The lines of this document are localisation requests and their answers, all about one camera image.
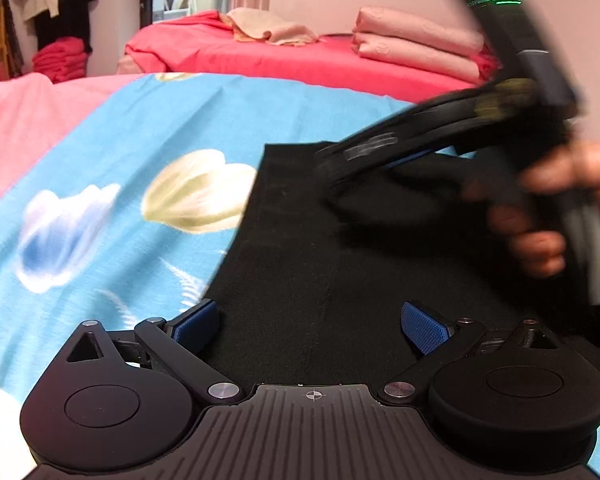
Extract beige cloth on bed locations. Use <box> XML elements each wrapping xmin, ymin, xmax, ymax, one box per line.
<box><xmin>220</xmin><ymin>8</ymin><xmax>318</xmax><ymax>46</ymax></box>

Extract stack of red clothes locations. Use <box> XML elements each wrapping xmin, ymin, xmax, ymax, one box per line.
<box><xmin>32</xmin><ymin>37</ymin><xmax>90</xmax><ymax>84</ymax></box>

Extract black pants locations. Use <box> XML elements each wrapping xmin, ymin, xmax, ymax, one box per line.
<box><xmin>208</xmin><ymin>144</ymin><xmax>600</xmax><ymax>389</ymax></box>

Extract red pillow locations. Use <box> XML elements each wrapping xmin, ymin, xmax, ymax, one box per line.
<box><xmin>472</xmin><ymin>44</ymin><xmax>501</xmax><ymax>82</ymax></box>

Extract lower folded pink quilt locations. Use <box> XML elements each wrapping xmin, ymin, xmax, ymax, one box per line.
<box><xmin>352</xmin><ymin>32</ymin><xmax>481</xmax><ymax>84</ymax></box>

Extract blue floral bed sheet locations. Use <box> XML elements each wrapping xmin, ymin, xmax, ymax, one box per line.
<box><xmin>0</xmin><ymin>71</ymin><xmax>416</xmax><ymax>411</ymax></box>

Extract pink bed sheet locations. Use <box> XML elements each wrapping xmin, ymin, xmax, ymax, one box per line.
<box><xmin>0</xmin><ymin>73</ymin><xmax>137</xmax><ymax>198</ymax></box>

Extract person's right hand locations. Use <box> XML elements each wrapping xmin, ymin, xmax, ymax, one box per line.
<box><xmin>463</xmin><ymin>140</ymin><xmax>600</xmax><ymax>278</ymax></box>

